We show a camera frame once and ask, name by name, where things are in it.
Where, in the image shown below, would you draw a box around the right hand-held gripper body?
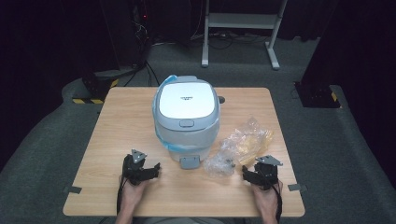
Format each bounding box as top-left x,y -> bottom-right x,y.
253,154 -> 284,191

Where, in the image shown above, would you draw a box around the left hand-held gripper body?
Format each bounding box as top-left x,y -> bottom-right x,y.
121,148 -> 149,187

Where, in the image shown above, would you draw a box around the clear plastic bag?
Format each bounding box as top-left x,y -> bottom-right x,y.
203,117 -> 276,179

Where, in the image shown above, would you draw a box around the person's right hand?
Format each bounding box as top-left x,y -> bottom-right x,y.
250,180 -> 284,217

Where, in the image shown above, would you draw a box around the person's left hand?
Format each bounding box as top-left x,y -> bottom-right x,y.
119,175 -> 148,216

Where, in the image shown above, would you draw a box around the grey tape piece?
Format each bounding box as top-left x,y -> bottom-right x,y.
287,183 -> 308,192
63,185 -> 83,195

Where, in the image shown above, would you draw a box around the white grey lidded bin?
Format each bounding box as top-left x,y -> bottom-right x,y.
151,74 -> 222,171

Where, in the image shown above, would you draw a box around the black stand base striped edge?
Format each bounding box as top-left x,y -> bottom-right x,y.
72,68 -> 120,105

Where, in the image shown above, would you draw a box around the tall black stand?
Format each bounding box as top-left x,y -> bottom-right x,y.
293,0 -> 343,109

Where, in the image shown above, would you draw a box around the dark equipment rack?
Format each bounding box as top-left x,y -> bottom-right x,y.
129,0 -> 154,68

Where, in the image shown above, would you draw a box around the white metal stand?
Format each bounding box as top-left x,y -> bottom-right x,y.
201,0 -> 290,71

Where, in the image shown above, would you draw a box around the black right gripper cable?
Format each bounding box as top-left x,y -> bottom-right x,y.
272,183 -> 284,222

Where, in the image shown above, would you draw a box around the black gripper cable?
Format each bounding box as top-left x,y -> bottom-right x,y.
272,183 -> 284,222
116,175 -> 129,217

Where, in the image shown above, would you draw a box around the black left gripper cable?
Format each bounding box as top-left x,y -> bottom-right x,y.
116,175 -> 129,217

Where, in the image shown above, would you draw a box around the black floor cables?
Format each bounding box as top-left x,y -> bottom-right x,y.
123,60 -> 161,88

